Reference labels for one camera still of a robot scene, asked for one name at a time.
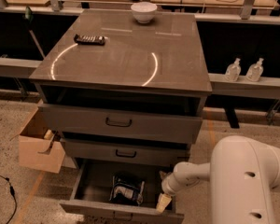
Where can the cardboard box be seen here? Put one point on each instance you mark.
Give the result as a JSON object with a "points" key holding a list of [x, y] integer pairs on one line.
{"points": [[39, 148]]}

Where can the grey middle drawer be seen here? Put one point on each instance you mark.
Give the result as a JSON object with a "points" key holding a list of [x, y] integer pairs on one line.
{"points": [[123, 153]]}

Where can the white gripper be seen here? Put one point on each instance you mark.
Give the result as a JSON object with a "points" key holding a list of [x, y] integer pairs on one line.
{"points": [[169, 187]]}

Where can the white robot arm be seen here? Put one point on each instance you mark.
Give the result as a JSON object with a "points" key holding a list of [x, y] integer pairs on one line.
{"points": [[242, 172]]}

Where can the grey bottom drawer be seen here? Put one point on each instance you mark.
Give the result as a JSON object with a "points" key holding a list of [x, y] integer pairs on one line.
{"points": [[91, 194]]}

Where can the left clear pump bottle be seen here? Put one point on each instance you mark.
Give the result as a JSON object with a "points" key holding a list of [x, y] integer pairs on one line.
{"points": [[233, 70]]}

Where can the grey drawer cabinet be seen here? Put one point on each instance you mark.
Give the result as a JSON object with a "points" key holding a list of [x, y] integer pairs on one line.
{"points": [[155, 68]]}

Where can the grey drawer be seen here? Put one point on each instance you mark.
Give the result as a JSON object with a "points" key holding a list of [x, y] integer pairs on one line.
{"points": [[123, 153], [91, 194], [123, 124]]}

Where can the black white snack bag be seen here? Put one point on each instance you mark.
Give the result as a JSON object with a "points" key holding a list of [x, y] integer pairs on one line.
{"points": [[127, 189]]}

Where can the clear pump bottle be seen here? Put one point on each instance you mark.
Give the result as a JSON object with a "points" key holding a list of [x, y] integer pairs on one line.
{"points": [[233, 70], [255, 71]]}

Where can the right clear pump bottle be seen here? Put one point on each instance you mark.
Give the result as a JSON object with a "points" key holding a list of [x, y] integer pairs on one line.
{"points": [[255, 71]]}

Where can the grey top drawer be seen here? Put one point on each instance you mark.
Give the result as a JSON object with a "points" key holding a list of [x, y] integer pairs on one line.
{"points": [[123, 124]]}

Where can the white ceramic bowl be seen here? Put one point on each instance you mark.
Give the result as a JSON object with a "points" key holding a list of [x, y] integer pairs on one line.
{"points": [[143, 12]]}

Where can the black remote control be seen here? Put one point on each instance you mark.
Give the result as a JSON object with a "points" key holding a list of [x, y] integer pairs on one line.
{"points": [[89, 40]]}

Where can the grey metal rail shelf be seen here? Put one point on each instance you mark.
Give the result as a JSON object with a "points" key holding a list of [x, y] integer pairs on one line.
{"points": [[266, 88]]}

